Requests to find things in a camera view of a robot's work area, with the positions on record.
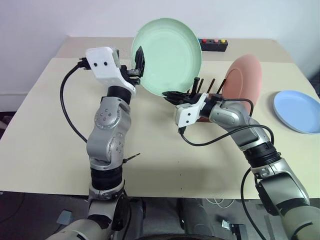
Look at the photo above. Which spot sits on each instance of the blue plate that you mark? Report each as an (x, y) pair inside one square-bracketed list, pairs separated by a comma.
[(297, 112)]

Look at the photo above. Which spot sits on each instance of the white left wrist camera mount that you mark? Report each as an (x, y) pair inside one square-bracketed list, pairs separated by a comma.
[(105, 70)]

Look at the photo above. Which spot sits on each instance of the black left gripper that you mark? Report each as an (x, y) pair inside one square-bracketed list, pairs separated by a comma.
[(132, 76)]

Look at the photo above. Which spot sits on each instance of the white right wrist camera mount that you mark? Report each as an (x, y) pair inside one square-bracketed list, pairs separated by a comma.
[(186, 115)]

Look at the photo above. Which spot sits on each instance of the green plate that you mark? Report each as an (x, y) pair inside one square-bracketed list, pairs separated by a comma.
[(172, 57)]

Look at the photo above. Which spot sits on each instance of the blue grey floor block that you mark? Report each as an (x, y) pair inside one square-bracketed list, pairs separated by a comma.
[(65, 217)]

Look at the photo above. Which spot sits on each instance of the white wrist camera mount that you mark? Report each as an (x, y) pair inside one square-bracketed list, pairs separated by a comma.
[(105, 70), (186, 115)]

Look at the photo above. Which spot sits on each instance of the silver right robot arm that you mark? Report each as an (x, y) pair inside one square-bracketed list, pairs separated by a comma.
[(230, 116)]

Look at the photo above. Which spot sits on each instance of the black and silver bracket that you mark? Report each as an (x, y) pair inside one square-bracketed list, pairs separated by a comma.
[(233, 228)]

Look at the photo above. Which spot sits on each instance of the dark grey rounded shape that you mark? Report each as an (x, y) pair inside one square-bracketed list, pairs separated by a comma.
[(197, 215)]

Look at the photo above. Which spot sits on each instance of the yellow push button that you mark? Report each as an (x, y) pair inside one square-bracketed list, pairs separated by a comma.
[(222, 40)]

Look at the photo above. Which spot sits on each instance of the wooden dish rack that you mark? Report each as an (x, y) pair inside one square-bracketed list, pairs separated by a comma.
[(195, 86)]

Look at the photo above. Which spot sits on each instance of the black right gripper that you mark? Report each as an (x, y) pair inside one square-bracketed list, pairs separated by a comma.
[(191, 98)]

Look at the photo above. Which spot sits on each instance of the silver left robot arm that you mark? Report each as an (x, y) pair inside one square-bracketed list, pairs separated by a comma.
[(107, 120)]

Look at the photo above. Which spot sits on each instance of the pink plate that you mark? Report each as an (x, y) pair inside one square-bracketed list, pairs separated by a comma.
[(247, 80)]

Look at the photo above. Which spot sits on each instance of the pink push button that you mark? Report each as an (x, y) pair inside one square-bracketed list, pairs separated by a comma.
[(215, 40)]

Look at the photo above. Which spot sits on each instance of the black button box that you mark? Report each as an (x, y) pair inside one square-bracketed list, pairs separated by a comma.
[(215, 47)]

